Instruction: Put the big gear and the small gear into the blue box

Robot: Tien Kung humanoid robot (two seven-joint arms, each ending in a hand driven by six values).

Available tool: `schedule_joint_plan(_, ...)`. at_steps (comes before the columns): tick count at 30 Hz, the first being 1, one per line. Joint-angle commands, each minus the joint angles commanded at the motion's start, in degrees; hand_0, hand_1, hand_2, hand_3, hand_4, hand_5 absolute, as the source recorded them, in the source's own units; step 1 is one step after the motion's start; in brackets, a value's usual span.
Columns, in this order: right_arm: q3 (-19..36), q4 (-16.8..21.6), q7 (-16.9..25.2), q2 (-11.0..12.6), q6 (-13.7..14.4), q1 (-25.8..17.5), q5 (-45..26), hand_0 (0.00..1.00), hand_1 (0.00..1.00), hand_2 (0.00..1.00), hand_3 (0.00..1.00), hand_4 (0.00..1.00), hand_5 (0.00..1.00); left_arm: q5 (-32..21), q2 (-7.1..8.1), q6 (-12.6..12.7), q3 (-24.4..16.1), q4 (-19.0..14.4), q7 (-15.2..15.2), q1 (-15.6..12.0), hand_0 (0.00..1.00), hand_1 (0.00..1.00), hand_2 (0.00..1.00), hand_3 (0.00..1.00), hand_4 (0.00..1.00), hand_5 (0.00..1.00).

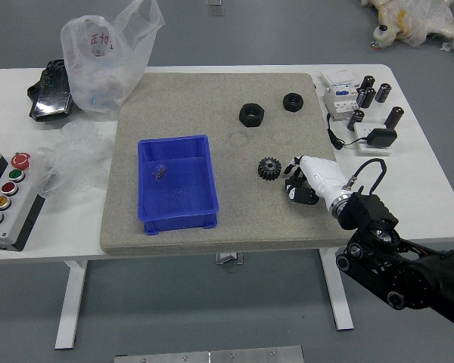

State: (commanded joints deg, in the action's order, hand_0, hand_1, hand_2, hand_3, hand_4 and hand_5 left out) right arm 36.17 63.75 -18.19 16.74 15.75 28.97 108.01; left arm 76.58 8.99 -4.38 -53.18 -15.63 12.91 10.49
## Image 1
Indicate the green push button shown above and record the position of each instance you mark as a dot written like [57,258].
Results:
[16,175]

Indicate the small black nut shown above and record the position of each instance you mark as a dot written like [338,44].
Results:
[293,102]

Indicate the big black nut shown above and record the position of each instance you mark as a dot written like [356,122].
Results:
[251,115]

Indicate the blue plastic box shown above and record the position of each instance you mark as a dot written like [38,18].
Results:
[181,189]

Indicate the metal bracket under table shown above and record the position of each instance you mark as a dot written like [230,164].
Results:
[229,258]

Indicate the white table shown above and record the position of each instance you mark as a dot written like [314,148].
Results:
[420,181]

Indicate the black power adapter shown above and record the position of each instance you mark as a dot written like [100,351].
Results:
[381,137]

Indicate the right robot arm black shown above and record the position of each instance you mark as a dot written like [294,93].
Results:
[408,272]

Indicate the red emergency stop button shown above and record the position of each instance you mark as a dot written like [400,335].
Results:
[20,160]

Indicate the yellow push button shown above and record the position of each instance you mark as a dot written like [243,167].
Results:
[1,202]

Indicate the plush toy in plastic wrap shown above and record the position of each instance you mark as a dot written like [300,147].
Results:
[412,22]

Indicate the large black gear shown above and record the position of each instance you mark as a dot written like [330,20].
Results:
[269,169]

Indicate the small metal screw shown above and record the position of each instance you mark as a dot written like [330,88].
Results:
[160,172]

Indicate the white plastic bag red print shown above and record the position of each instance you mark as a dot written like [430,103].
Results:
[98,75]

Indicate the white circuit breaker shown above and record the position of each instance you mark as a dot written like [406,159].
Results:
[336,102]

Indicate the white switch panel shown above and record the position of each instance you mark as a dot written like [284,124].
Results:
[340,78]

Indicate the white socket plate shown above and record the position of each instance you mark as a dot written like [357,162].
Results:
[363,132]

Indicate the black cylindrical capacitor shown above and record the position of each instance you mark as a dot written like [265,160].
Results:
[394,117]
[366,98]
[383,92]
[368,82]
[355,120]

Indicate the grey button control box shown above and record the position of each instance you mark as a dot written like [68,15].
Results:
[19,223]

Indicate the small metal floor plate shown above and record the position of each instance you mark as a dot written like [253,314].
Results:
[215,7]

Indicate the grey-brown mat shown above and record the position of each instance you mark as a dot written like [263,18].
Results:
[231,94]

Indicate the red push button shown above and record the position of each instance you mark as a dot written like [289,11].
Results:
[9,188]

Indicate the large metal plate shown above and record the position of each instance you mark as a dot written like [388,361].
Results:
[208,356]

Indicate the clear bubble wrap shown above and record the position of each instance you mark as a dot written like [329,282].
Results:
[75,159]

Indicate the black plastic tray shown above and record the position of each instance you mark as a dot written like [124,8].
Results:
[51,98]

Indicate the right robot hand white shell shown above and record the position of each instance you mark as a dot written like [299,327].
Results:
[321,175]

